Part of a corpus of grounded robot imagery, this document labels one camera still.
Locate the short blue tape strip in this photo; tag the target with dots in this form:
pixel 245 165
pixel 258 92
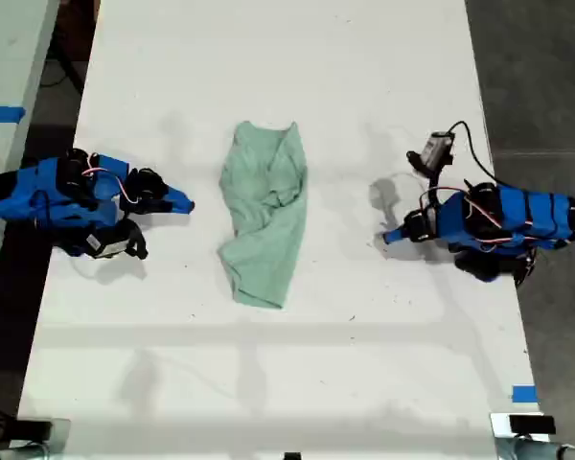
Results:
pixel 524 394

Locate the long blue tape strip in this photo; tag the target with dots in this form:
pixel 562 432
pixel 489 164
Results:
pixel 0 114

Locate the small black clip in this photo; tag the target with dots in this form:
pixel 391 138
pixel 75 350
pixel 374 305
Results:
pixel 292 456

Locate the white side table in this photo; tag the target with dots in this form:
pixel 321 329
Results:
pixel 5 57

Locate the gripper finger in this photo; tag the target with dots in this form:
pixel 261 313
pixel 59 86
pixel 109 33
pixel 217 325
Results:
pixel 397 232
pixel 397 239
pixel 175 194
pixel 175 208

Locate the black box on grey plate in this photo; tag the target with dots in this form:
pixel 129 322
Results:
pixel 36 429

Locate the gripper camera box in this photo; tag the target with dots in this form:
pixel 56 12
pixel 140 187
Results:
pixel 104 243
pixel 437 149

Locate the gripper camera stalk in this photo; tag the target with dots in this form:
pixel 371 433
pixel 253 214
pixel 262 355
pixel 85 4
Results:
pixel 136 239
pixel 419 160

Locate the grey metal clamp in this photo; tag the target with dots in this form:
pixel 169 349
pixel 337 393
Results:
pixel 532 449
pixel 14 453

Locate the blue and black arm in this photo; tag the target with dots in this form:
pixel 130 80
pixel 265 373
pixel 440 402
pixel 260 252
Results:
pixel 29 191
pixel 532 215

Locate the black box on white plate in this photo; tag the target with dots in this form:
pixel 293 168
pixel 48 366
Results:
pixel 532 424

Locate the pale green T-shirt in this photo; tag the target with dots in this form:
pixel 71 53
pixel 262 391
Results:
pixel 268 230

